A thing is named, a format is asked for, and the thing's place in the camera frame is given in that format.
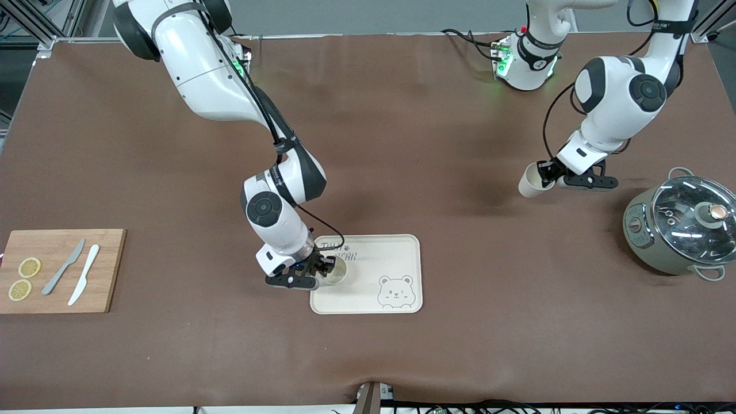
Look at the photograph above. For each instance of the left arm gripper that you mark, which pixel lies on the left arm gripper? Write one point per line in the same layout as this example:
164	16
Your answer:
556	169

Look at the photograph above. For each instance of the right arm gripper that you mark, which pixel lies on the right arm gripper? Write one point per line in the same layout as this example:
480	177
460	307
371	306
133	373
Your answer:
315	263

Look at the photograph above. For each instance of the white IKEA cup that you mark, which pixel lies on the white IKEA cup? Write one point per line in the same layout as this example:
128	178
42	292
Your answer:
339	277
529	185

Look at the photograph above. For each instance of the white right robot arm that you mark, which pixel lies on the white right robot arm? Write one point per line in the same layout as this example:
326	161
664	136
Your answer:
195	63

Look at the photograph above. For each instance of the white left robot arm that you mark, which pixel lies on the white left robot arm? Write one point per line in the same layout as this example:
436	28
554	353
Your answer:
615	98

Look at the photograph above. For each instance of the cream bear print tray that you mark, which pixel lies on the cream bear print tray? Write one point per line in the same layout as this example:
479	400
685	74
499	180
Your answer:
374	287

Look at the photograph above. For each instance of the grey-green cooking pot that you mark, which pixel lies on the grey-green cooking pot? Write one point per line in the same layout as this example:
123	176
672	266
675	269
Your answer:
641	236

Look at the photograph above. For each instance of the green-lit left base box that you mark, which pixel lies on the green-lit left base box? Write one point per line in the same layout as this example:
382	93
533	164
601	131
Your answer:
501	57

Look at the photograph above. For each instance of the green-lit base box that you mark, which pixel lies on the green-lit base box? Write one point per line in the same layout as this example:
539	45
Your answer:
501	57
244	60

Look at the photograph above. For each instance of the glass pot lid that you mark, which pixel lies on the glass pot lid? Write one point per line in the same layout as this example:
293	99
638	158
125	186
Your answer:
690	215

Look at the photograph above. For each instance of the brown table cover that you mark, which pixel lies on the brown table cover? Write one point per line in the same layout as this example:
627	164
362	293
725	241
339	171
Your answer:
402	144

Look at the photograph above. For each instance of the bamboo cutting board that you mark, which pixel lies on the bamboo cutting board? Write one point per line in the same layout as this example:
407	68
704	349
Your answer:
103	270

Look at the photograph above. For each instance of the green-lit right base box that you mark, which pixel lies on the green-lit right base box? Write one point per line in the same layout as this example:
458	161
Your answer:
244	60

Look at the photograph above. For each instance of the white plastic knife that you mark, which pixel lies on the white plastic knife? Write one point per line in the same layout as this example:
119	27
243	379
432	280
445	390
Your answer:
85	276

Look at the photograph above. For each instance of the grey plastic knife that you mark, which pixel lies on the grey plastic knife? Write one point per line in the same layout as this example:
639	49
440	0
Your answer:
64	267

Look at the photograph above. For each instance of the yellow lemon slice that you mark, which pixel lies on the yellow lemon slice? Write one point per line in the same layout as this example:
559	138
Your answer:
29	267
20	290

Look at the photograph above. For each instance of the aluminium frame profile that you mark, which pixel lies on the aluminium frame profile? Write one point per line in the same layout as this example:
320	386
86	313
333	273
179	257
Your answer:
57	23
713	20

